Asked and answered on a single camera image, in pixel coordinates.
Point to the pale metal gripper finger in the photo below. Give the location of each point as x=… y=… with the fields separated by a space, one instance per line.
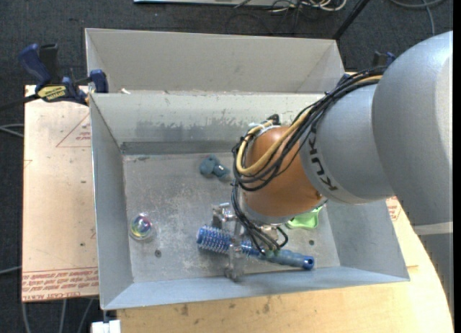
x=234 y=263
x=222 y=216

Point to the blue hairbrush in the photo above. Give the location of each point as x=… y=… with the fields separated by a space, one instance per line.
x=215 y=239

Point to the light green plastic toy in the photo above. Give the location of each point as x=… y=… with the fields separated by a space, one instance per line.
x=305 y=220

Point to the grey metal bin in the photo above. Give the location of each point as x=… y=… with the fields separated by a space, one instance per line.
x=180 y=194

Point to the grey-blue toy animal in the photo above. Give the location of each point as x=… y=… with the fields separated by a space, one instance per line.
x=212 y=166

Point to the clear iridescent glass dome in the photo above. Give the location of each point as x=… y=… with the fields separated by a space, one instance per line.
x=141 y=227

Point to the brown cardboard board red print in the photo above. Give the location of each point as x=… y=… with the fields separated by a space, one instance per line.
x=57 y=198

